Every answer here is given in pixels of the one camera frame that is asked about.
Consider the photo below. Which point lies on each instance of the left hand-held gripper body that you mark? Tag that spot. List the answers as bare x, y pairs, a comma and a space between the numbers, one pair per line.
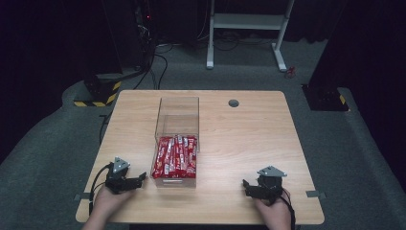
117, 176

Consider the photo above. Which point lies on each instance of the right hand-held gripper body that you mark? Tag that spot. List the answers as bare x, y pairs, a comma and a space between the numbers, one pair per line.
270, 183

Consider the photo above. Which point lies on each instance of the pile of red snack packets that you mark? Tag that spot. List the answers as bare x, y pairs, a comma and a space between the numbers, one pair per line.
175, 158

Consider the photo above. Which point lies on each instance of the clear acrylic box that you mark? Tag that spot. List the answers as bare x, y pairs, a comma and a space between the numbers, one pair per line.
177, 118

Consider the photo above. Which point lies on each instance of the person's left hand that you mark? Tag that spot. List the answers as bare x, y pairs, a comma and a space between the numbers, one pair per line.
110, 201

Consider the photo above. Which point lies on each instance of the person's right hand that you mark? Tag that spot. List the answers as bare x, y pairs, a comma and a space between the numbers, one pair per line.
275, 213

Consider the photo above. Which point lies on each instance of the grey tape strip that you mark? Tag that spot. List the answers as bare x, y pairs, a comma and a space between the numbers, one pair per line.
82, 196
316, 194

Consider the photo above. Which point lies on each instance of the black yellow striped stand base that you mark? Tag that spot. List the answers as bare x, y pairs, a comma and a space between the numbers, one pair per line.
102, 92

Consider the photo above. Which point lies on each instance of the black stand base yellow mark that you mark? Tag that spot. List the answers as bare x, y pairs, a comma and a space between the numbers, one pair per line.
325, 97

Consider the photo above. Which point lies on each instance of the small red floor object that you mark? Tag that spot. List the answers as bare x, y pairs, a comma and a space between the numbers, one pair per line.
289, 72

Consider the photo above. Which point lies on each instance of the black computer tower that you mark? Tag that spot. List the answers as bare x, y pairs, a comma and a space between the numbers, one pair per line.
144, 32

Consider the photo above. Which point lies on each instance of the white metal stand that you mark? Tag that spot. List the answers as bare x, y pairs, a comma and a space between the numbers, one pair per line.
247, 21

